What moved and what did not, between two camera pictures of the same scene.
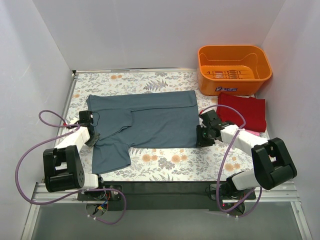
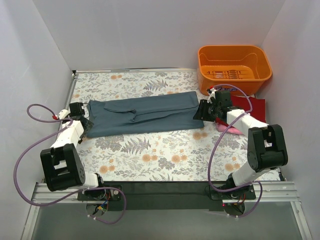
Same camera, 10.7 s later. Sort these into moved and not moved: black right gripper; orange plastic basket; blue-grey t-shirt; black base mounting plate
Moved: black right gripper; blue-grey t-shirt
Not moved: orange plastic basket; black base mounting plate
